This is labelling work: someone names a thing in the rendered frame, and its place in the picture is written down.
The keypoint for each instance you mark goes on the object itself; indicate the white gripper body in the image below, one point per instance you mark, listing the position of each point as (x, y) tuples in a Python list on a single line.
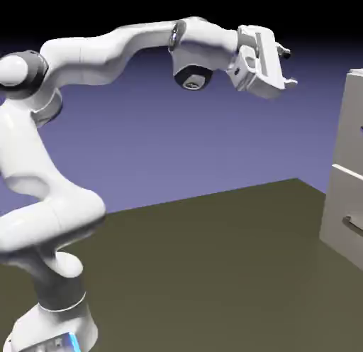
[(270, 59)]

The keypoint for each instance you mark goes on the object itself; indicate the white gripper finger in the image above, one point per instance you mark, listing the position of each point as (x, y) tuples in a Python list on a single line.
[(285, 51), (290, 81)]

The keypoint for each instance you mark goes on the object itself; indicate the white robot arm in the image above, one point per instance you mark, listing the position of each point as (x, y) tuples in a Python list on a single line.
[(71, 59)]

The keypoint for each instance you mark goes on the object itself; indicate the pale grey cabinet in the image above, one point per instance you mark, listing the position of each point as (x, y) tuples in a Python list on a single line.
[(347, 122)]

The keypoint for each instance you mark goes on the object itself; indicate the pale grey drawer front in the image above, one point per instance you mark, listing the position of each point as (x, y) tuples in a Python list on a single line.
[(337, 198), (350, 147)]

